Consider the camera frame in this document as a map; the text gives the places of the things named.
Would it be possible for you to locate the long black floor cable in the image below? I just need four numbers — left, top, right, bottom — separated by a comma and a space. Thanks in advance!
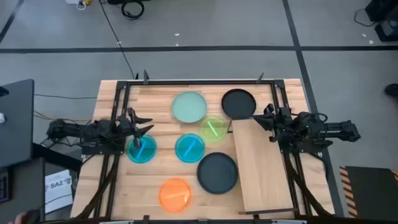
98, 0, 139, 80

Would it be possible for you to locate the dark grey desk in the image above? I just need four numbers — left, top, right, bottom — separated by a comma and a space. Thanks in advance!
0, 78, 35, 169

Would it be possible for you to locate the pale green plate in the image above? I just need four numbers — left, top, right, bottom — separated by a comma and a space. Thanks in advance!
171, 91, 208, 124

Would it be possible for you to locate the white power strip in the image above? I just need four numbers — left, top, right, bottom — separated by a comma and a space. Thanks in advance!
64, 0, 94, 11

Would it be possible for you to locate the black desk crossbar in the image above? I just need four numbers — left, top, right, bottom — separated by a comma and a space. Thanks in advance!
32, 142, 83, 172

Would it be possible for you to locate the coiled black cable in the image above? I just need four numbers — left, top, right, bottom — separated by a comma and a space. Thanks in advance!
120, 0, 146, 21

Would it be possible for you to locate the green translucent plate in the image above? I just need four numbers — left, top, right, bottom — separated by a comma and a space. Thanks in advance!
199, 116, 228, 143

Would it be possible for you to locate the black equipment case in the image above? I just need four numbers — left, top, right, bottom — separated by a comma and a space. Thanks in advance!
364, 0, 398, 22

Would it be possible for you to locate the large dark grey plate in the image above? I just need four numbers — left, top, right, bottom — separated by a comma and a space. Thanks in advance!
196, 151, 239, 195

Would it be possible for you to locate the black metal table frame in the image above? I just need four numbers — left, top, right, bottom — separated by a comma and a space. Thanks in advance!
93, 70, 313, 224

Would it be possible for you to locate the white paper sheet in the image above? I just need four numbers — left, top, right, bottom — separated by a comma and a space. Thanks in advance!
44, 169, 74, 215

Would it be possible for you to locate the small black plate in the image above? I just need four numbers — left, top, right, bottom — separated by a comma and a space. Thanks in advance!
221, 88, 257, 120

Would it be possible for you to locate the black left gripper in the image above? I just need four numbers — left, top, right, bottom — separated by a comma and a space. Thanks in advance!
116, 107, 155, 150

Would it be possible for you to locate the black stand base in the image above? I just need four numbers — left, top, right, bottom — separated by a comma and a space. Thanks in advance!
374, 18, 398, 43

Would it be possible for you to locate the orange translucent plate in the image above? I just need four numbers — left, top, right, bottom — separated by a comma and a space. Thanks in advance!
157, 177, 193, 214

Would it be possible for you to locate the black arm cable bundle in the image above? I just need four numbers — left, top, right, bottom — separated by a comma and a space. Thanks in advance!
74, 154, 121, 220
284, 154, 334, 218

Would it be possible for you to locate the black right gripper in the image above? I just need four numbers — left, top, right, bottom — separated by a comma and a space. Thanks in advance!
252, 103, 295, 144

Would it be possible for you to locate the teal translucent plate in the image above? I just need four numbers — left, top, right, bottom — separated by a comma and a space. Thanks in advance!
127, 134, 157, 164
174, 133, 206, 164

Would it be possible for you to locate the wooden board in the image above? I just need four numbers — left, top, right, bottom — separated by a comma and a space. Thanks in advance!
226, 118, 295, 216

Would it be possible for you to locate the person's hand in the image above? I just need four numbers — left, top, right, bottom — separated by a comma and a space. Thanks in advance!
8, 212, 32, 224

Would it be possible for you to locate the black platform with hazard stripes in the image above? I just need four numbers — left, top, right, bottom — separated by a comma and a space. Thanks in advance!
338, 165, 398, 219

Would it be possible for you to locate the grey low desk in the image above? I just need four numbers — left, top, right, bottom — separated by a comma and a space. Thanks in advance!
0, 157, 47, 224

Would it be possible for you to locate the black keyboard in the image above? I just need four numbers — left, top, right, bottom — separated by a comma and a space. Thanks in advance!
0, 167, 14, 205

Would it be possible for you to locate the thin black cable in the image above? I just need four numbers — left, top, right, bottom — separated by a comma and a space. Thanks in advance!
34, 93, 98, 100

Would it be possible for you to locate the person's foot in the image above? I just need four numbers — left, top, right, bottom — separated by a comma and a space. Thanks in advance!
384, 83, 398, 98

